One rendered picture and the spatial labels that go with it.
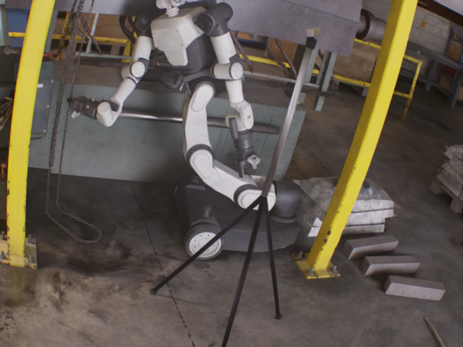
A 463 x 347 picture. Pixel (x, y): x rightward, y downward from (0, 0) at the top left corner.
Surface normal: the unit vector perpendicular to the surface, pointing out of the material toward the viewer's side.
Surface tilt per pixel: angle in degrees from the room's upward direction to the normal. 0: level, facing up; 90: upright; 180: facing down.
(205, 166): 90
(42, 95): 90
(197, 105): 90
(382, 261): 0
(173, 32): 114
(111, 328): 0
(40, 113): 90
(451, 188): 63
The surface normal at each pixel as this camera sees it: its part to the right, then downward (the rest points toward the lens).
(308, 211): -0.66, -0.40
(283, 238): 0.52, 0.48
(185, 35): 0.11, 0.42
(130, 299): 0.25, -0.87
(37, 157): 0.32, 0.48
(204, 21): -0.57, 0.57
